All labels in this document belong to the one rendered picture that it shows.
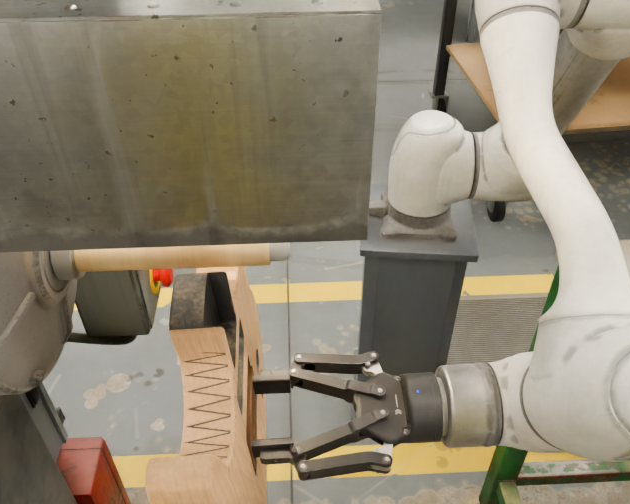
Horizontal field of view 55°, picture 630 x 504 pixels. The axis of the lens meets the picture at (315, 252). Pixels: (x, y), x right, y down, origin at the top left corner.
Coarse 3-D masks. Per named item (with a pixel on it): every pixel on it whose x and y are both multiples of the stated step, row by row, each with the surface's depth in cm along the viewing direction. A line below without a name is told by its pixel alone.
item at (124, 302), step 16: (96, 272) 85; (112, 272) 85; (128, 272) 85; (144, 272) 90; (80, 288) 87; (96, 288) 87; (112, 288) 87; (128, 288) 87; (144, 288) 90; (160, 288) 101; (80, 304) 89; (96, 304) 89; (112, 304) 89; (128, 304) 89; (144, 304) 91; (96, 320) 91; (112, 320) 91; (128, 320) 92; (144, 320) 92; (80, 336) 95; (96, 336) 94; (112, 336) 99; (128, 336) 100
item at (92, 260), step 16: (80, 256) 57; (96, 256) 57; (112, 256) 57; (128, 256) 57; (144, 256) 57; (160, 256) 57; (176, 256) 57; (192, 256) 57; (208, 256) 57; (224, 256) 57; (240, 256) 57; (256, 256) 57
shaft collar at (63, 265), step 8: (56, 256) 56; (64, 256) 56; (72, 256) 56; (56, 264) 56; (64, 264) 56; (72, 264) 56; (56, 272) 56; (64, 272) 56; (72, 272) 57; (80, 272) 58
